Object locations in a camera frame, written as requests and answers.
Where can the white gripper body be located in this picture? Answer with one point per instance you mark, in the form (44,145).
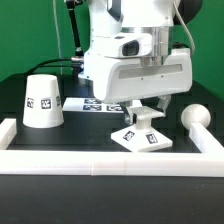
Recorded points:
(120,80)

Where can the white lamp shade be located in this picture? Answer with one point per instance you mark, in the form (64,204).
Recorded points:
(42,106)

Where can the white marker sheet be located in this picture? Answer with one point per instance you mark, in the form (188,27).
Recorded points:
(73,104)

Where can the white lamp base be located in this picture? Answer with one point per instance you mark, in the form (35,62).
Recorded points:
(140,136)

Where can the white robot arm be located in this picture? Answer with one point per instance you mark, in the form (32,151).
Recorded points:
(109,18)

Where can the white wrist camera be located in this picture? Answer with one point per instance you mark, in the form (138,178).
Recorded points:
(132,45)

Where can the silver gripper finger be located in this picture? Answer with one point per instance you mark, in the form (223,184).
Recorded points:
(164,102)
(129,116)

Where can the white U-shaped fence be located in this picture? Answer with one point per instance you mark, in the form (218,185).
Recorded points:
(26,162)

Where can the white lamp bulb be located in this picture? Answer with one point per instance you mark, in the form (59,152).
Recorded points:
(195,113)

